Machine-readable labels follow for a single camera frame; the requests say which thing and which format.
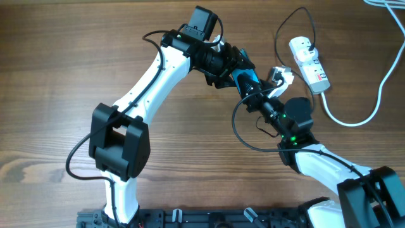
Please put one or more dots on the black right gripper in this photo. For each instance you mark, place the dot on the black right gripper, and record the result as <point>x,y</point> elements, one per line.
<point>259,93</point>

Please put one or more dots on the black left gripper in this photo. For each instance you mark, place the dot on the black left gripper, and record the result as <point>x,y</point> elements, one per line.
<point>233,58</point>

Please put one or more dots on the blue screen Galaxy smartphone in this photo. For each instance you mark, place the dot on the blue screen Galaxy smartphone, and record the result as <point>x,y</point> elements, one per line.
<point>246,81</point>

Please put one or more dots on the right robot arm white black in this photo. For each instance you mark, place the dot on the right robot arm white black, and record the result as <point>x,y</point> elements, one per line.
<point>367,197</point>

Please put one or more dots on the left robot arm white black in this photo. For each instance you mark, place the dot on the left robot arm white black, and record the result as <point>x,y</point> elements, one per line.
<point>119,134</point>

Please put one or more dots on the white power strip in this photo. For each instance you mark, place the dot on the white power strip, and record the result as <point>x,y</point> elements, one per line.
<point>312,72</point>

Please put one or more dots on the white USB wall charger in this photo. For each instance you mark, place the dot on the white USB wall charger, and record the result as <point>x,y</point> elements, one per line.
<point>304,55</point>

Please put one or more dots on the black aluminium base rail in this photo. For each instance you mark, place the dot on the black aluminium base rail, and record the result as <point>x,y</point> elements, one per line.
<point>273,217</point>

